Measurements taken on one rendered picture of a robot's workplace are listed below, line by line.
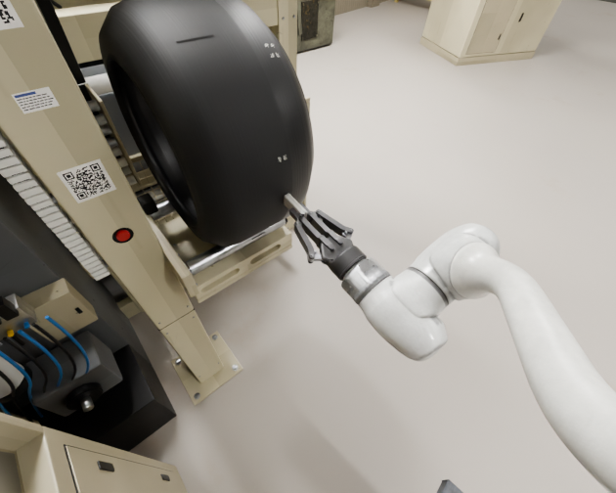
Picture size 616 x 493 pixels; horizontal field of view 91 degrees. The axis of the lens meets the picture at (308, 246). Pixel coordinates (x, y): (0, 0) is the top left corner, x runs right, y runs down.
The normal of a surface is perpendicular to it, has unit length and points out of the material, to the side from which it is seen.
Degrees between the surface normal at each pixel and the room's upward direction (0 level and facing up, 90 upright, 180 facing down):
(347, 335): 0
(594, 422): 61
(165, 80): 54
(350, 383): 0
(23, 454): 0
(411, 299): 17
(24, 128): 90
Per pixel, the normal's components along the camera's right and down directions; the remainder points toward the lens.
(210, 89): 0.48, -0.03
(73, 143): 0.64, 0.60
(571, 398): -0.66, -0.73
